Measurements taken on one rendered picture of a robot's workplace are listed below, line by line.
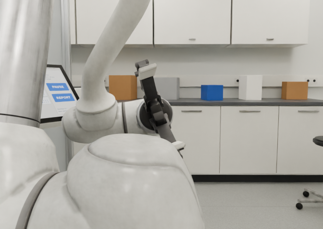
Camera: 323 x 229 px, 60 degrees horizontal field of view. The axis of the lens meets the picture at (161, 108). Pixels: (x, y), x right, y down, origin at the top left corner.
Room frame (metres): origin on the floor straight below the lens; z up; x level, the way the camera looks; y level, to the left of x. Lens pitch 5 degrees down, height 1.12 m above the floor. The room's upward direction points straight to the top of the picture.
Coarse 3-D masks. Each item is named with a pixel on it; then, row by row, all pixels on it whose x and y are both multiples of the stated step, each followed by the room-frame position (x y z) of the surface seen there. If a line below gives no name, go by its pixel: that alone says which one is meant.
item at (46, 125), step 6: (48, 66) 1.29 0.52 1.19; (54, 66) 1.32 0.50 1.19; (60, 66) 1.34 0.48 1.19; (66, 78) 1.31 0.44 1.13; (72, 90) 1.28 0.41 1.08; (78, 96) 1.28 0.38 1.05; (42, 120) 1.06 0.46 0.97; (48, 120) 1.08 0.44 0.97; (54, 120) 1.10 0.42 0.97; (60, 120) 1.12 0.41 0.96; (42, 126) 1.07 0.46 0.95; (48, 126) 1.10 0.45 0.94; (54, 126) 1.13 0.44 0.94; (60, 126) 1.16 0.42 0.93
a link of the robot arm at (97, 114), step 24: (120, 0) 0.62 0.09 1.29; (144, 0) 0.61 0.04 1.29; (120, 24) 0.62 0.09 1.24; (96, 48) 0.65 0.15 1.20; (120, 48) 0.66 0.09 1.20; (96, 72) 0.66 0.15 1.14; (96, 96) 0.69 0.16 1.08; (72, 120) 0.71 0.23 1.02; (96, 120) 0.69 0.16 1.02; (120, 120) 0.71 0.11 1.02
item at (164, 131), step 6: (150, 120) 0.58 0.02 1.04; (168, 120) 0.57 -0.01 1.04; (156, 126) 0.56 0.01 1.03; (162, 126) 0.56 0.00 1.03; (168, 126) 0.56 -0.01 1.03; (156, 132) 0.56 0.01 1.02; (162, 132) 0.54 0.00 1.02; (168, 132) 0.54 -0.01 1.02; (162, 138) 0.53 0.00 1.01; (168, 138) 0.53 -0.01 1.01; (174, 138) 0.52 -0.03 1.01; (180, 150) 0.51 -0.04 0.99
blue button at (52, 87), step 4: (48, 84) 1.21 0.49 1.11; (52, 84) 1.23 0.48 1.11; (56, 84) 1.24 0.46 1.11; (60, 84) 1.26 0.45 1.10; (64, 84) 1.28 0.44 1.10; (52, 88) 1.21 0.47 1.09; (56, 88) 1.23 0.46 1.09; (60, 88) 1.24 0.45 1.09; (64, 88) 1.26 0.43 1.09; (68, 88) 1.27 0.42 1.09
